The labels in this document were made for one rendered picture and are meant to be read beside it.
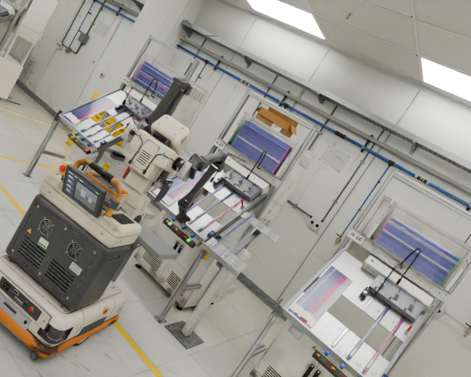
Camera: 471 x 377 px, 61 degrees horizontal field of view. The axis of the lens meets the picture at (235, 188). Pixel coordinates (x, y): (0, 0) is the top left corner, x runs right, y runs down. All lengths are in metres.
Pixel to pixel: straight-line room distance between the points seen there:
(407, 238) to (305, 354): 1.08
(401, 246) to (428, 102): 2.19
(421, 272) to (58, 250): 2.26
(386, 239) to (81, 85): 5.92
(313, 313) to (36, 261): 1.69
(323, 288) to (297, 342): 0.46
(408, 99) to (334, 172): 1.11
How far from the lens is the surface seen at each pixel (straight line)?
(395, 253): 3.01
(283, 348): 3.12
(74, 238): 2.23
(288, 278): 4.80
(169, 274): 3.56
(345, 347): 2.73
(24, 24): 6.87
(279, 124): 3.79
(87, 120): 4.26
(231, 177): 3.38
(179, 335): 3.23
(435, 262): 3.00
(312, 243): 4.71
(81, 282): 2.23
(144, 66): 4.45
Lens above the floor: 1.53
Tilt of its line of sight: 7 degrees down
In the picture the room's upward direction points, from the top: 32 degrees clockwise
